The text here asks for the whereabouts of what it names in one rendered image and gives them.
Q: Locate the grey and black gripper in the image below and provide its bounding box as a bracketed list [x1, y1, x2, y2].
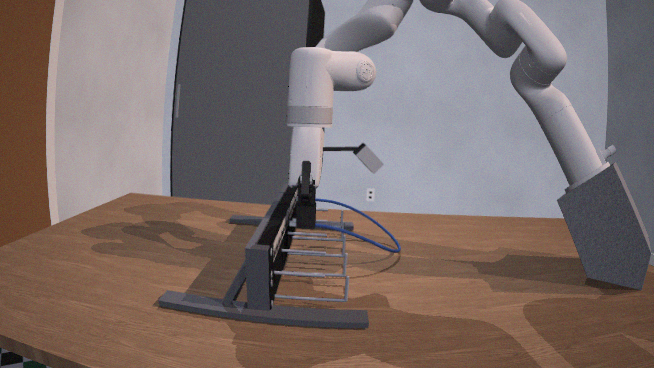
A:
[287, 123, 332, 229]

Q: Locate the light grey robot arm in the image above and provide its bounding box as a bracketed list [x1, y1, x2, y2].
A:
[287, 0, 616, 193]

